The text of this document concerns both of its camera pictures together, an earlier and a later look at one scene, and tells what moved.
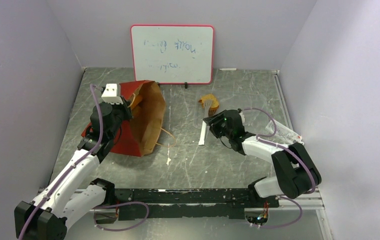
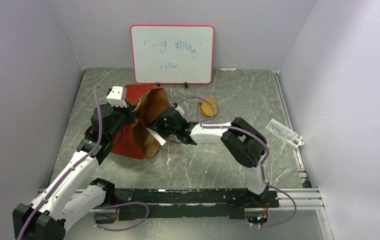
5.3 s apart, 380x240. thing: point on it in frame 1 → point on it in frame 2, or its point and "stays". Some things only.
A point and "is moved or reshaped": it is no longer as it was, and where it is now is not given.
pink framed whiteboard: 173,54 stays
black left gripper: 125,107 stays
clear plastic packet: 284,132 stays
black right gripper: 214,122 → 157,126
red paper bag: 138,135 is moved or reshaped
